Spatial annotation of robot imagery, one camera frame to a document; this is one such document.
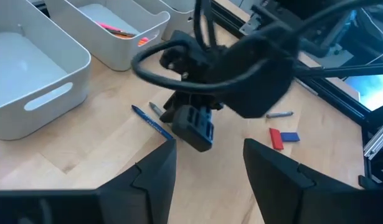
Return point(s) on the orange pencil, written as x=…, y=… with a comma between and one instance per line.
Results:
x=125, y=35

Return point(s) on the grey crayon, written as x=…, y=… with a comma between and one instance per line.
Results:
x=155, y=109

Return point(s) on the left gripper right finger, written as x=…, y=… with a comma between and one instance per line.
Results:
x=278, y=193

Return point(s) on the pink pencil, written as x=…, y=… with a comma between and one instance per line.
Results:
x=143, y=41
x=108, y=26

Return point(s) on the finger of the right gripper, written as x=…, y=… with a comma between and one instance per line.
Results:
x=172, y=107
x=217, y=107

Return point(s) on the grey screw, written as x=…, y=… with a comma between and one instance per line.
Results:
x=280, y=114

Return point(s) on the red eraser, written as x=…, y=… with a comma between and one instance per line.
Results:
x=276, y=139

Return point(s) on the silver aluminium extrusion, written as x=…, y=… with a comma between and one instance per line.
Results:
x=378, y=140

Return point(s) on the blue eraser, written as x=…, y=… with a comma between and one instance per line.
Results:
x=290, y=137

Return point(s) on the white plastic bin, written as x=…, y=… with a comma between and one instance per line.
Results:
x=175, y=18
x=23, y=62
x=85, y=31

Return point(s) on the blue crayon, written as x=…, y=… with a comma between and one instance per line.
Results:
x=150, y=122

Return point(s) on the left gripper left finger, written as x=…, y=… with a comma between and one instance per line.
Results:
x=147, y=193

